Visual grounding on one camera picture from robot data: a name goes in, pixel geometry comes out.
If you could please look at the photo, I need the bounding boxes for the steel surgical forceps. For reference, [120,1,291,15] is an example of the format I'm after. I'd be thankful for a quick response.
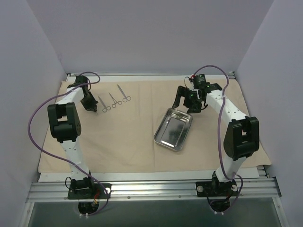
[98,96,111,113]

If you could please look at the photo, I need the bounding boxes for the stainless steel instrument tray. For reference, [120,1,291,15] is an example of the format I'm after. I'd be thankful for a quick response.
[154,108,193,152]

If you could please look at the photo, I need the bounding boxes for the steel surgical scissors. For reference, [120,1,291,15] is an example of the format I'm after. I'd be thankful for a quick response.
[117,84,132,103]

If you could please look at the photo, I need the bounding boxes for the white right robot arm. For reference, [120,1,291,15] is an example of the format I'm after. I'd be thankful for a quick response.
[172,82,259,195]

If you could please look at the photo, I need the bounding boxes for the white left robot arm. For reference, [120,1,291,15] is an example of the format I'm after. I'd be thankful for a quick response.
[47,81,98,198]

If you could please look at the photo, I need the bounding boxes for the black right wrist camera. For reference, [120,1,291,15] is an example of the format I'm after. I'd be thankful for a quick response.
[189,74,209,89]

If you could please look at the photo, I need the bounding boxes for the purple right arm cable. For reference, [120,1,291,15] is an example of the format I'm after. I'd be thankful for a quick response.
[193,65,243,212]

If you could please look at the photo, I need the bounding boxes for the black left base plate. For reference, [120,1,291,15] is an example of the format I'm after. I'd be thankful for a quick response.
[67,182,112,200]

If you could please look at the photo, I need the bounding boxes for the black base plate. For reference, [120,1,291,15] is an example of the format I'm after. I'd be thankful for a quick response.
[195,181,238,197]
[67,182,112,200]

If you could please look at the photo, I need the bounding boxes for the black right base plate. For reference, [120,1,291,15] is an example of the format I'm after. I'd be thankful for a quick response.
[195,181,238,197]

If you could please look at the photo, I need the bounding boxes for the aluminium front rail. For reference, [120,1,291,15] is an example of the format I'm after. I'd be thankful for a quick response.
[26,178,281,202]

